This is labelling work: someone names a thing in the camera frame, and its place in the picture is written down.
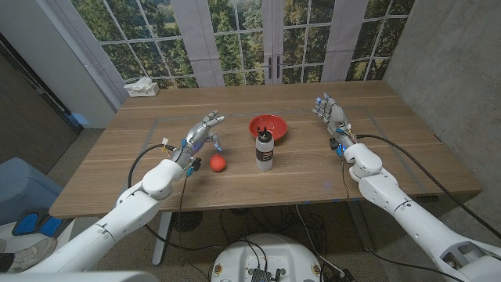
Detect round black floor fan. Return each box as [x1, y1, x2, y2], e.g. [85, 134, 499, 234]
[171, 210, 204, 233]

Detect dark grey table leg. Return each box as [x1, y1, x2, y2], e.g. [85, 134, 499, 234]
[348, 201, 375, 253]

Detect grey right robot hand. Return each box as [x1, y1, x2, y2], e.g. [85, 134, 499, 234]
[312, 92, 355, 148]

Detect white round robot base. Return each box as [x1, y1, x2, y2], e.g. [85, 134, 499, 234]
[210, 233, 324, 282]

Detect black floor cable tangle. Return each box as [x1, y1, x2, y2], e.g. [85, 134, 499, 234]
[218, 205, 328, 246]

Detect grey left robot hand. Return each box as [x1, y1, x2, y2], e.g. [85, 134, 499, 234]
[171, 110, 226, 170]

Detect white tissue box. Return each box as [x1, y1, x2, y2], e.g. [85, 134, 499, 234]
[123, 76, 160, 98]

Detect printed window backdrop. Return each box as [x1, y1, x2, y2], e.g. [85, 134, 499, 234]
[34, 0, 416, 113]

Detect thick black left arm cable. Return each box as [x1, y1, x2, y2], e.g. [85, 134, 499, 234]
[127, 143, 224, 252]

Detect white sneaker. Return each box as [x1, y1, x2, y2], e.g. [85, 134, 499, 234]
[5, 237, 58, 274]

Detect blue grey seat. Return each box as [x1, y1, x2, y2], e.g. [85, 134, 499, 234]
[0, 157, 63, 226]

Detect white squeeze bottle black cap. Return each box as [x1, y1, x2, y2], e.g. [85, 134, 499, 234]
[255, 126, 275, 172]

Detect red bowl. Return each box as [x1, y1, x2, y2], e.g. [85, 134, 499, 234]
[248, 114, 288, 146]

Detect red tomato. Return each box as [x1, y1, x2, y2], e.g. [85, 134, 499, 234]
[209, 153, 227, 172]

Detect blue black foot pedal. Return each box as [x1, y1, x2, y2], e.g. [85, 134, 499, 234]
[11, 207, 75, 238]

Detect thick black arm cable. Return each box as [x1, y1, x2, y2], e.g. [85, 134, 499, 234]
[355, 133, 501, 240]
[127, 143, 224, 252]

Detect white table leg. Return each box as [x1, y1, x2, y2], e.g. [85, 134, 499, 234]
[151, 211, 173, 266]

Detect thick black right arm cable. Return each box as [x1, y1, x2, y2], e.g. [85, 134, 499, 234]
[355, 133, 501, 240]

